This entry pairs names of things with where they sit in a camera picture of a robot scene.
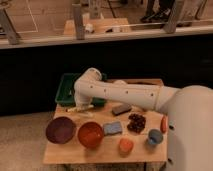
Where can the white object on background table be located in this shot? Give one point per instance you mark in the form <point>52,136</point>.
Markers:
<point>89,28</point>

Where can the middle grey metal post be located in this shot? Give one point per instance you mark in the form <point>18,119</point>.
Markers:
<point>78,22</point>

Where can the dark grey rectangular block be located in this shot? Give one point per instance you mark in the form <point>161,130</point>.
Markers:
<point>120,109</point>

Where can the purple bowl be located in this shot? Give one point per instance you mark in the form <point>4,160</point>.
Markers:
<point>60,130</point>

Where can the orange cup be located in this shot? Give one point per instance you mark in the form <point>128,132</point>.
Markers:
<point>125,145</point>

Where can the yellow banana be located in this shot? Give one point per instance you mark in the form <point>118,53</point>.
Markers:
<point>87,113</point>

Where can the right grey metal post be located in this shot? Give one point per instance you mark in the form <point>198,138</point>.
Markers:
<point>170,26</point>

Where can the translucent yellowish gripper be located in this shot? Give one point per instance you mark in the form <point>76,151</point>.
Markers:
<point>81,108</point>

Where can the blue sponge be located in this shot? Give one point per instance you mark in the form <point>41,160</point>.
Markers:
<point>112,128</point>

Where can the grey metal post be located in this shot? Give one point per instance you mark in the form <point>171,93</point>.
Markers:
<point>8,28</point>
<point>78,22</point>
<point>170,26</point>

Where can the left grey metal post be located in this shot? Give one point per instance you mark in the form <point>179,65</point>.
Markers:
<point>8,28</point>

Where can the orange carrot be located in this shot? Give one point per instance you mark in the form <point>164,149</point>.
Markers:
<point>163,126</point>

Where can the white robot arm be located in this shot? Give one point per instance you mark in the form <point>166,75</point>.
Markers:
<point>189,111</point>

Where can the light blue cup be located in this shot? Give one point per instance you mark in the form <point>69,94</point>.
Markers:
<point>155,137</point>

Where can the background wooden table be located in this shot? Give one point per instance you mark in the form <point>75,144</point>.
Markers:
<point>99,25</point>

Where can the green plastic tray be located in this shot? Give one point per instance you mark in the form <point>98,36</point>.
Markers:
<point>65,92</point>

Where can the orange bowl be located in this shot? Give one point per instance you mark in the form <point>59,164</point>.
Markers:
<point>90,135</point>

